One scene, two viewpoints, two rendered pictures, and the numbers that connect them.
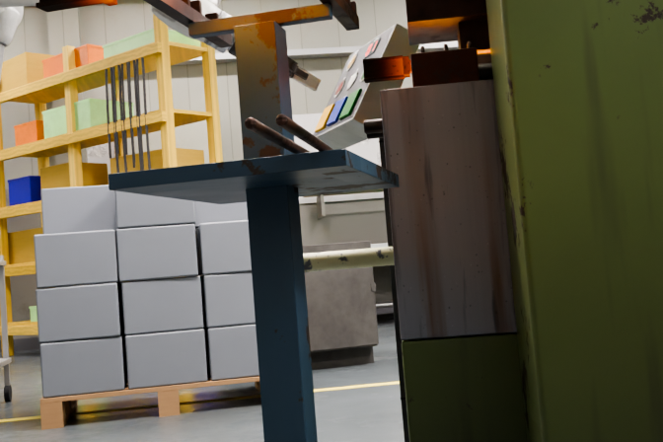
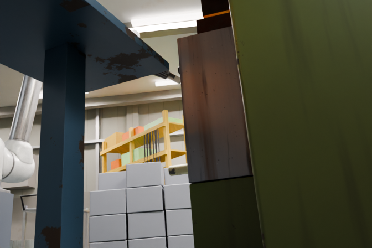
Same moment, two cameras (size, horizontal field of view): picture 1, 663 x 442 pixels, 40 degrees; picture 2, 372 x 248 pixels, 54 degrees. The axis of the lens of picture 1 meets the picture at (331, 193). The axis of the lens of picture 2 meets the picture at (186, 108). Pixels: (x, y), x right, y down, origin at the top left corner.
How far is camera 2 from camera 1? 0.76 m
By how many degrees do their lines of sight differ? 18
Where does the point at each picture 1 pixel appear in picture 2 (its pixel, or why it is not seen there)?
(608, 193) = (297, 41)
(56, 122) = (126, 159)
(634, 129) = not seen: outside the picture
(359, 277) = not seen: hidden behind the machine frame
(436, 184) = (209, 86)
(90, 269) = (113, 207)
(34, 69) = (119, 138)
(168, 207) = (149, 177)
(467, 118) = (226, 47)
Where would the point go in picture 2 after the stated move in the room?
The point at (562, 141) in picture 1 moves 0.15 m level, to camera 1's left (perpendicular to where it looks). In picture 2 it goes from (263, 13) to (193, 26)
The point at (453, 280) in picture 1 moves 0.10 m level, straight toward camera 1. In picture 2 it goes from (221, 142) to (211, 134)
